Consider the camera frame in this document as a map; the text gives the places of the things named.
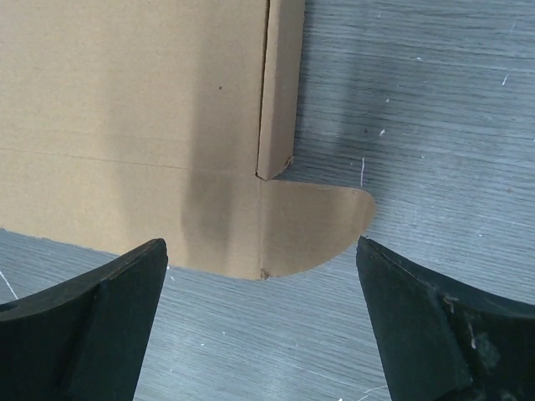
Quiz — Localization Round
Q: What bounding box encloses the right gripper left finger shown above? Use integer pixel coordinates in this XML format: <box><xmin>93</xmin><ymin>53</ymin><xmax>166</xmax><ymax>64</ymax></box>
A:
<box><xmin>1</xmin><ymin>238</ymin><xmax>168</xmax><ymax>400</ymax></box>

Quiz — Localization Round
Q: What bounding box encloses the cardboard box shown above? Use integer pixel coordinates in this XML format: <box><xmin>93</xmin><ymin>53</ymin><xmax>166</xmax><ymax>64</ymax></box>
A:
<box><xmin>1</xmin><ymin>1</ymin><xmax>375</xmax><ymax>280</ymax></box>

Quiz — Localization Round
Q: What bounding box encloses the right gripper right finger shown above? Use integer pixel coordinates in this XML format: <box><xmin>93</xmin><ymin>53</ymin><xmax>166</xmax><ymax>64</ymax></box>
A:
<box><xmin>356</xmin><ymin>237</ymin><xmax>534</xmax><ymax>401</ymax></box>

